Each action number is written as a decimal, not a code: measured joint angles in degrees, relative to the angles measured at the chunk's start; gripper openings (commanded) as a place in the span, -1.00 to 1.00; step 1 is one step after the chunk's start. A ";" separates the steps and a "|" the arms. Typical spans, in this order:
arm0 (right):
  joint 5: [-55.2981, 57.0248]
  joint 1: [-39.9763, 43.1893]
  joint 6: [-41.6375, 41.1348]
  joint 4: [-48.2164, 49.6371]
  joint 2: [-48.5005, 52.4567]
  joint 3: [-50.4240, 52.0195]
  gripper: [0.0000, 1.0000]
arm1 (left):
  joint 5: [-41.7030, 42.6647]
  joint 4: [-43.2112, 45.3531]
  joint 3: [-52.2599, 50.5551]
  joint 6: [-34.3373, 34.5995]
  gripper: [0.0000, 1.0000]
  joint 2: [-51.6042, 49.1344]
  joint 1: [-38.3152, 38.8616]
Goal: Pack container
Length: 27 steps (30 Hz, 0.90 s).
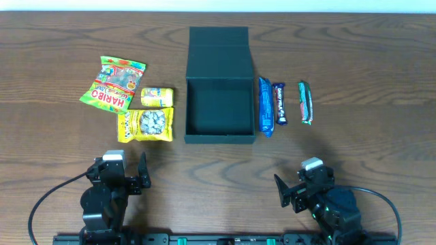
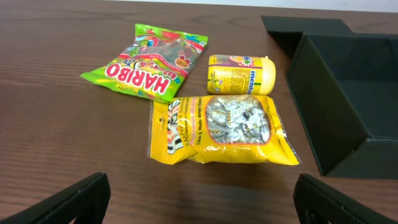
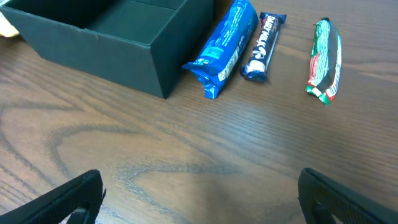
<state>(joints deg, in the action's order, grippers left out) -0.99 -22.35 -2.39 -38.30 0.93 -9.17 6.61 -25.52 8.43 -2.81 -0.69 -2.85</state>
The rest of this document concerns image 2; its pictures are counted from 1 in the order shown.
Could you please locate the dark green lidded box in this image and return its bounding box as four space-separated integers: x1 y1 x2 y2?
262 16 397 179

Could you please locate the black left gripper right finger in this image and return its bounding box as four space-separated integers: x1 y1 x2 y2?
293 174 397 224

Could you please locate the green Haribo gummy bag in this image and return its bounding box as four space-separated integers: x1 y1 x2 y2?
81 24 208 103

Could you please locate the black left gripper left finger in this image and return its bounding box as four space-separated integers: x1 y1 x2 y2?
1 172 111 224

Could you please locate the yellow Hacks candy bag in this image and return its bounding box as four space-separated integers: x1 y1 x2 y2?
149 95 301 166

